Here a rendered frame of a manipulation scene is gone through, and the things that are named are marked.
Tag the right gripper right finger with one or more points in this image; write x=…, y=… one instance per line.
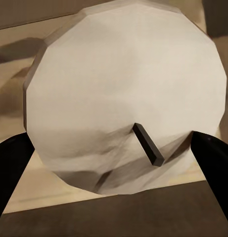
x=212, y=155

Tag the cabinet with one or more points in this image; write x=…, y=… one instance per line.
x=42, y=204

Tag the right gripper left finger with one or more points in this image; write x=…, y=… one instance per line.
x=15, y=153

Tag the pillar candle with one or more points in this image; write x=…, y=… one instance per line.
x=113, y=96

